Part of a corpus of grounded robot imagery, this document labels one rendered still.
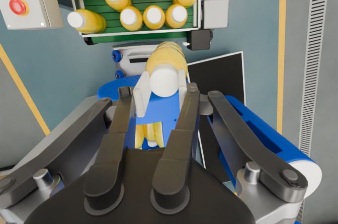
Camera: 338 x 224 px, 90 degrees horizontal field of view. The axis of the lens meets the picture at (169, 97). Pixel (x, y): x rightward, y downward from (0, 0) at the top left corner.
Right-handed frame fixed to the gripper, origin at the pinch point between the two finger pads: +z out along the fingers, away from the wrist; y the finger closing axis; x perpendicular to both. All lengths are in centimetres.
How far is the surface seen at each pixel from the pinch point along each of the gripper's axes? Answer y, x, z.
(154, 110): -4.5, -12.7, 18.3
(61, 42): -98, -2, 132
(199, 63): 21, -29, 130
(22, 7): -35.7, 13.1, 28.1
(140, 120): -8.1, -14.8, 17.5
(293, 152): 57, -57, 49
